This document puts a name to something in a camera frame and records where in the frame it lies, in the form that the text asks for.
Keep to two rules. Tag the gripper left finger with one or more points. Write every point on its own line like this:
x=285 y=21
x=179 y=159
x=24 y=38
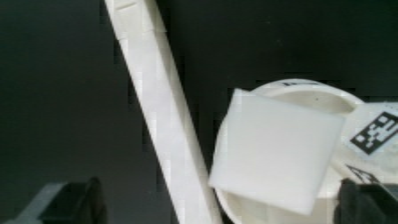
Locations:
x=67 y=204

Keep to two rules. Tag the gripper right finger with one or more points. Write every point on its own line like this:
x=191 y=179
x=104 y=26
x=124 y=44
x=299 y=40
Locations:
x=367 y=203

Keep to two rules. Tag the white stool leg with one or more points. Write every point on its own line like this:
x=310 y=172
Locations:
x=367 y=155
x=275 y=148

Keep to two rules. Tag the white fence front wall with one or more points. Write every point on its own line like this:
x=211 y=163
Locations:
x=141 y=35

